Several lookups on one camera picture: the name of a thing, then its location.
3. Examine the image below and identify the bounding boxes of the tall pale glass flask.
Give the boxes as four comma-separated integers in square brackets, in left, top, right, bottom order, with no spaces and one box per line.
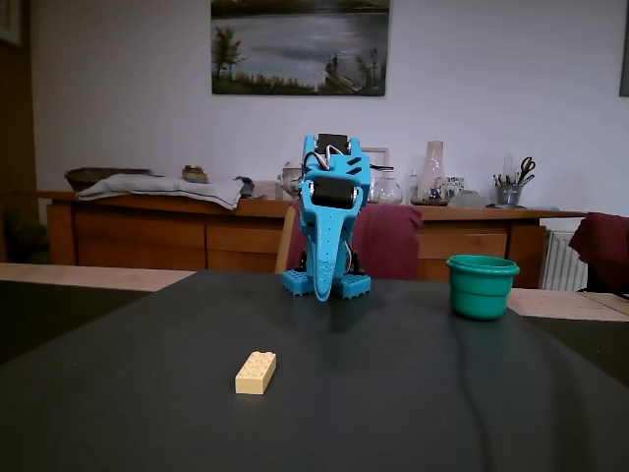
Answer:
[410,141,451,207]

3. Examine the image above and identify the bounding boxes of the small white picture frame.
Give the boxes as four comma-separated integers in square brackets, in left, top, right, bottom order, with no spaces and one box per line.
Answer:
[361,146,391,173]

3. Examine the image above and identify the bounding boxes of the dark shallow bowl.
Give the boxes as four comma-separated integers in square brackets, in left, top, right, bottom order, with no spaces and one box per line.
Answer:
[64,167,153,193]

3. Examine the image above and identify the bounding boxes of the black handled scissors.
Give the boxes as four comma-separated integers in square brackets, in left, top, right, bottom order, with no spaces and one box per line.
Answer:
[515,155,538,186]

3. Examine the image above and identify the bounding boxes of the white lidded tureen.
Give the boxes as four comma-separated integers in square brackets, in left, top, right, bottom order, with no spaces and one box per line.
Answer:
[277,156,306,201]

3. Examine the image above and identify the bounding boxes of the large dark grey work mat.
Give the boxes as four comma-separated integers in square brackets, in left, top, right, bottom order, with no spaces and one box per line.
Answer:
[0,268,629,472]

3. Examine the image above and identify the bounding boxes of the clear glass block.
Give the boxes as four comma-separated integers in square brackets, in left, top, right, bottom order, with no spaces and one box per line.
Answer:
[449,190,491,209]

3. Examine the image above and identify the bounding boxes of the burgundy covered chair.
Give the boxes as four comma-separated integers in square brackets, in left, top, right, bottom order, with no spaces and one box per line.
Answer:
[568,211,629,299]

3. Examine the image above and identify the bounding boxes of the blue slotted gripper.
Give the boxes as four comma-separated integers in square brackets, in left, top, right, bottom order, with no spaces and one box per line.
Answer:
[298,135,371,302]

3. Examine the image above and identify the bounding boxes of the folded grey cloth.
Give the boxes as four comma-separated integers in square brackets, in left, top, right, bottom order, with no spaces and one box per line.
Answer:
[76,172,247,211]

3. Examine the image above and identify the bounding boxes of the wooden chair frame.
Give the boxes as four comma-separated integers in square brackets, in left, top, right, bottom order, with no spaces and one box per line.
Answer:
[273,203,299,275]

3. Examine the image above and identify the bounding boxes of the red white black servo wire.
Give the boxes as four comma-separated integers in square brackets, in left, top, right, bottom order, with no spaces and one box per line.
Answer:
[303,144,343,172]

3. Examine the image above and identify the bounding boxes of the grey pen holder cup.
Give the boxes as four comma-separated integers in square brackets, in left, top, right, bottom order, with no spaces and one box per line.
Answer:
[493,182,525,208]

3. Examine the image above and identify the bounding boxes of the dark table mat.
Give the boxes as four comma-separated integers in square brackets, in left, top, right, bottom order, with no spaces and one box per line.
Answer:
[519,317,629,389]
[0,278,154,368]

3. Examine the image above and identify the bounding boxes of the round clear glass vase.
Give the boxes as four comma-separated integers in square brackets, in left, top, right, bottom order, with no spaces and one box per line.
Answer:
[368,174,405,206]

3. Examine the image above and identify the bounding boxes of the lake landscape painting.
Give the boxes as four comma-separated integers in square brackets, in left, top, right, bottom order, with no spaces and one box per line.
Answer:
[210,0,392,97]

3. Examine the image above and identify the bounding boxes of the long wooden sideboard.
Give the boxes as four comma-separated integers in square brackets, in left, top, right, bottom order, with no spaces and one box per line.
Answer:
[37,189,587,291]

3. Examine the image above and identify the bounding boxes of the teal plastic cup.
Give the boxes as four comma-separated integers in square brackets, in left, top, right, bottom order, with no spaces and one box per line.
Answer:
[445,254,521,322]

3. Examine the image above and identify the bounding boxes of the pale two-by-four lego brick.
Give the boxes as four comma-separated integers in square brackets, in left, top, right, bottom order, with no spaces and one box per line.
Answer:
[234,350,277,396]

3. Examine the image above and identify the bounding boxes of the white wall radiator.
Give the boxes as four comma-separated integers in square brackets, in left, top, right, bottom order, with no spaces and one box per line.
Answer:
[540,229,590,291]

